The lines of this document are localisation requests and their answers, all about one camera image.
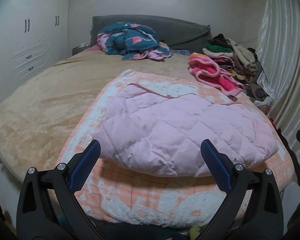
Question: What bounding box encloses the pink quilted jacket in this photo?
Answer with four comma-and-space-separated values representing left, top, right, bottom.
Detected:
93, 84, 279, 177

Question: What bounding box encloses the pile of assorted clothes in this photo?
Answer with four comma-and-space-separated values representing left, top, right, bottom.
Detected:
200, 34, 273, 108

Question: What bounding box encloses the beige bed sheet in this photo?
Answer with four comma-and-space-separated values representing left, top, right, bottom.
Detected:
0, 50, 191, 180

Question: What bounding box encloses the white satin curtain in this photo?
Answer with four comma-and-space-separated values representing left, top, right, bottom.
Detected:
255, 0, 300, 156

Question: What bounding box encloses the hot pink fleece garment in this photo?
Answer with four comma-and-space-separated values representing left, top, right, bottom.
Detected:
188, 53, 244, 97

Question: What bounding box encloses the dark grey headboard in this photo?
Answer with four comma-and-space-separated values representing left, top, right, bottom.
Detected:
72, 15, 212, 55

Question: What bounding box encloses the white wardrobe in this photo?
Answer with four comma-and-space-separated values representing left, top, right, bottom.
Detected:
0, 0, 70, 103

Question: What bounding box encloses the teal pink flamingo quilt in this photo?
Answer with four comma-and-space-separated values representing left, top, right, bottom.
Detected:
97, 22, 173, 61

